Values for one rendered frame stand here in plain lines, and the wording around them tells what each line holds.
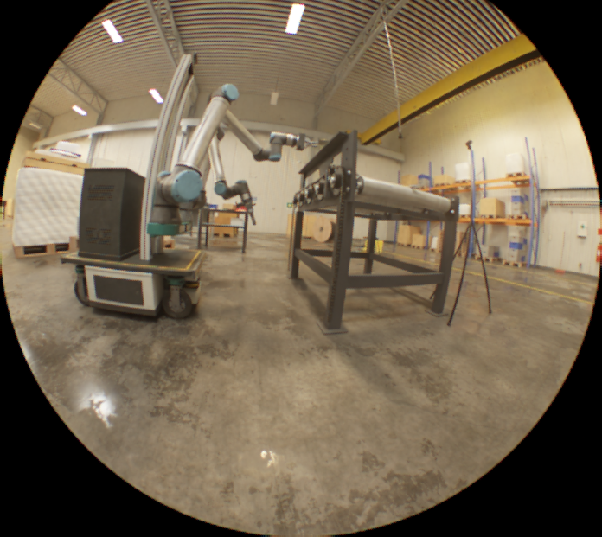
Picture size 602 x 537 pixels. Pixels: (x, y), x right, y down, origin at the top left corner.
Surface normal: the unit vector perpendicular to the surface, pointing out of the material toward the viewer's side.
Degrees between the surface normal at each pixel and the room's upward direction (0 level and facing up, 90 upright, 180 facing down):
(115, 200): 90
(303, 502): 0
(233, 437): 0
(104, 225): 90
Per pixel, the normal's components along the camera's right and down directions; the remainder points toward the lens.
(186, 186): 0.82, 0.18
